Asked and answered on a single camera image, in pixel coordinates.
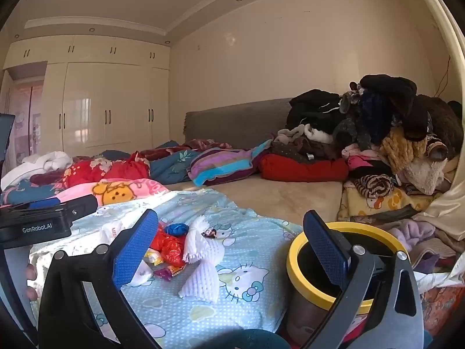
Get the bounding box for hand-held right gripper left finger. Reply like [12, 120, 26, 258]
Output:
[37, 208, 159, 349]

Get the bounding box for navy fuzzy garment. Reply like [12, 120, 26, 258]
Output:
[358, 89, 395, 142]

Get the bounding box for cream wardrobe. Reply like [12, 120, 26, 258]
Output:
[3, 34, 171, 153]

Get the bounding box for black bin with yellow rim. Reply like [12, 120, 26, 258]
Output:
[286, 221, 411, 346]

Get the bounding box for pink garment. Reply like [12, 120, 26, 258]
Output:
[341, 143, 382, 170]

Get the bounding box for white crumpled paper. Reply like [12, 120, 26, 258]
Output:
[129, 262, 155, 287]

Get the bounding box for yellow and white packet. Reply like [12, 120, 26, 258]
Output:
[143, 249, 164, 266]

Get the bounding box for pink purple wrapper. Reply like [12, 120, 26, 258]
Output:
[153, 265, 186, 282]

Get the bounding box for blue plastic bag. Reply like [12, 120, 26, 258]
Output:
[163, 222, 190, 237]

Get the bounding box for orange patterned cloth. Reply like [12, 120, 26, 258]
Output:
[421, 287, 465, 335]

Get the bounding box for tan fuzzy garment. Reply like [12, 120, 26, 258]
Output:
[380, 127, 429, 175]

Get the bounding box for pink bear blanket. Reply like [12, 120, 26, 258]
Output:
[54, 178, 171, 206]

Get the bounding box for white knitted cloth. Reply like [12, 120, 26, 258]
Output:
[178, 216, 224, 304]

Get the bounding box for black jacket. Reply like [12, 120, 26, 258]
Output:
[287, 89, 360, 131]

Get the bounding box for tiger striped cloth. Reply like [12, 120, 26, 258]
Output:
[354, 174, 395, 199]

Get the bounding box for cream satin curtain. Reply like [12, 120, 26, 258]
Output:
[403, 0, 465, 233]

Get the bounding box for yellow cartoon blanket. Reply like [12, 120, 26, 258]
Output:
[338, 182, 442, 222]

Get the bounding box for light blue cartoon sheet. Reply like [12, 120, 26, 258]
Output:
[29, 189, 304, 349]

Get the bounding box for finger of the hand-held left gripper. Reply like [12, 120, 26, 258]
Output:
[0, 194, 99, 223]

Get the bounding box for beige mattress cushion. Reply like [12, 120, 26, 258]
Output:
[165, 172, 344, 226]

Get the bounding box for purple striped pillow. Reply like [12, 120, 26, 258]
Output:
[188, 140, 273, 187]

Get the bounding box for dark teal cloth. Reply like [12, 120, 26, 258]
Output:
[232, 329, 291, 349]

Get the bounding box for white printed packet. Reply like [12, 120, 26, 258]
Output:
[98, 222, 128, 246]

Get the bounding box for blue floral quilt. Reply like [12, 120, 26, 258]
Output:
[100, 140, 204, 185]

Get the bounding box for maroon floral blanket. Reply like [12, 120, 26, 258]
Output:
[138, 138, 233, 161]

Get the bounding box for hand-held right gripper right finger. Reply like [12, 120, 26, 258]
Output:
[303, 209, 425, 349]

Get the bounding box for black fleece garment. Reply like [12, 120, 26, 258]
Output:
[360, 74, 431, 142]

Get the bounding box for red floral quilt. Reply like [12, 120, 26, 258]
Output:
[31, 153, 151, 188]

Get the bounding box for dark brown dotted garment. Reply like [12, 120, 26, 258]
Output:
[271, 136, 346, 162]

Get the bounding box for dark brown plush garment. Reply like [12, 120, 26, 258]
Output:
[414, 95, 464, 161]

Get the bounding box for red plastic bag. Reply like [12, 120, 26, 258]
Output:
[151, 225, 187, 268]

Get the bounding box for lilac fleece cloth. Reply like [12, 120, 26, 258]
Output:
[390, 218, 437, 251]

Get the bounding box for thin wall wire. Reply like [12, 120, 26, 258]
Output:
[434, 54, 451, 97]

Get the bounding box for grey headboard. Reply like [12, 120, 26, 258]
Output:
[183, 98, 296, 150]

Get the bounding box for red cushion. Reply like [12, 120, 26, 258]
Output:
[259, 154, 349, 183]

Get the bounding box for grey speckled garment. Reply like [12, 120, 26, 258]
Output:
[332, 91, 367, 153]

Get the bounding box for person's left hand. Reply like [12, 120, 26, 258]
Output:
[25, 263, 39, 302]

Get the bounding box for blue patterned cloth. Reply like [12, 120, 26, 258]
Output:
[0, 180, 60, 206]

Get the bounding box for cream plush garment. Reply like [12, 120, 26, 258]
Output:
[403, 153, 449, 195]

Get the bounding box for white fleece garment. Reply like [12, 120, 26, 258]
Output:
[274, 124, 335, 144]

